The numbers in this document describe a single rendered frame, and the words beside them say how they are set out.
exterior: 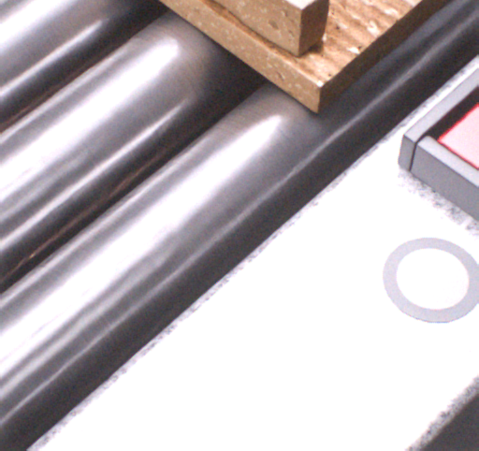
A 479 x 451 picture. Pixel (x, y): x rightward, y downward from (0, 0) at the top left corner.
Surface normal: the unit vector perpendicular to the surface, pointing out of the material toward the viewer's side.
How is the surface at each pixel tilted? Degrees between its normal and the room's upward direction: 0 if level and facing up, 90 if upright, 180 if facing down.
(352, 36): 0
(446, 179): 90
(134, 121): 40
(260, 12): 84
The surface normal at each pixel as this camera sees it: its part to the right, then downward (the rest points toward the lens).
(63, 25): 0.47, -0.05
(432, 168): -0.70, 0.59
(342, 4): 0.00, -0.56
